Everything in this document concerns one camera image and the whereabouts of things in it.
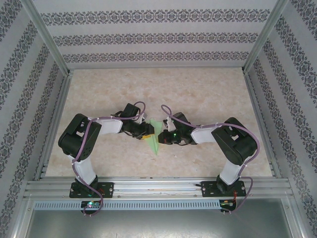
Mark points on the grey metal sheet panel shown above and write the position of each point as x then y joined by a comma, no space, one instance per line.
158,225

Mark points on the aluminium frame post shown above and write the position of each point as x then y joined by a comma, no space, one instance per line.
263,39
51,39

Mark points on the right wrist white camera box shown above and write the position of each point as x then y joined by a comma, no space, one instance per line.
169,122

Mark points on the aluminium side rail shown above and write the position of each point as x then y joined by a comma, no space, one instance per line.
257,109
58,109

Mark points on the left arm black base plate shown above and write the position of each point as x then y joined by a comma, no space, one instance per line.
109,189

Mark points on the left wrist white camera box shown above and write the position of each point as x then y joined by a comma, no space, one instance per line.
143,119

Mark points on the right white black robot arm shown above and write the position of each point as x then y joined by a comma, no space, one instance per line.
237,146

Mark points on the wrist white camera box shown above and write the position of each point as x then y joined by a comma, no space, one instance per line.
169,122
143,119

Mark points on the aluminium frame bar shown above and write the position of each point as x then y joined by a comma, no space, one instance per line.
296,218
22,215

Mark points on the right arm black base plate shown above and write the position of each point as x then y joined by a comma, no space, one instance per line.
208,189

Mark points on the aluminium mounting rail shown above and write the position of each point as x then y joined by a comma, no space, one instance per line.
153,184

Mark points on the green paper sheet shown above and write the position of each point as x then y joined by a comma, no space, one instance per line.
156,143

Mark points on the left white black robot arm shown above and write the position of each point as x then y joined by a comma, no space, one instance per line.
74,141

